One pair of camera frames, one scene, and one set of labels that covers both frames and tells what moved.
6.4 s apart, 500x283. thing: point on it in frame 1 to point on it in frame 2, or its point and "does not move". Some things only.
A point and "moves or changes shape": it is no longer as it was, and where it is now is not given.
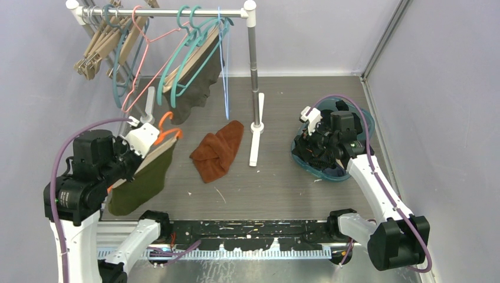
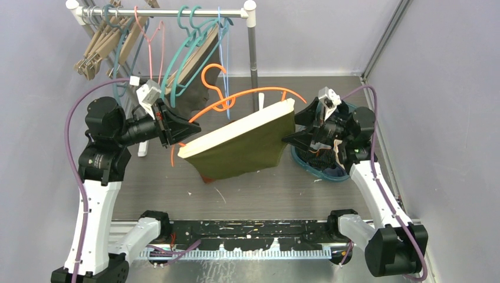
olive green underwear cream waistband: x=128 y=195 to x=256 y=143
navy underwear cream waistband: x=338 y=170 does not move
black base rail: x=213 y=234 does not move
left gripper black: x=121 y=143 to x=176 y=128
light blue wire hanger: x=219 y=26 does not move
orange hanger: x=163 y=132 moves or changes shape
